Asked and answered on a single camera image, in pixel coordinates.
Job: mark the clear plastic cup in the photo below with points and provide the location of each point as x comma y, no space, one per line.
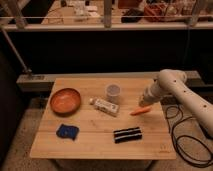
112,93

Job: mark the white tube bottle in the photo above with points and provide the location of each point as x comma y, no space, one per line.
104,106

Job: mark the wooden table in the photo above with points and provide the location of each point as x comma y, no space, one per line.
95,139

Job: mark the black white striped cloth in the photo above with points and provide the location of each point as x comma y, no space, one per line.
129,134

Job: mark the orange ceramic bowl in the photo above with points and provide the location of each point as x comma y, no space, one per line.
65,101

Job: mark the blue cloth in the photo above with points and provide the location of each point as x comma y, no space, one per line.
67,131

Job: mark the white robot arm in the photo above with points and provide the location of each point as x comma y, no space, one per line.
171,81

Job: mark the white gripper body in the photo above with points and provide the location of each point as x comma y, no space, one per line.
147,98

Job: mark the metal railing frame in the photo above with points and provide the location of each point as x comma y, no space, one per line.
105,15

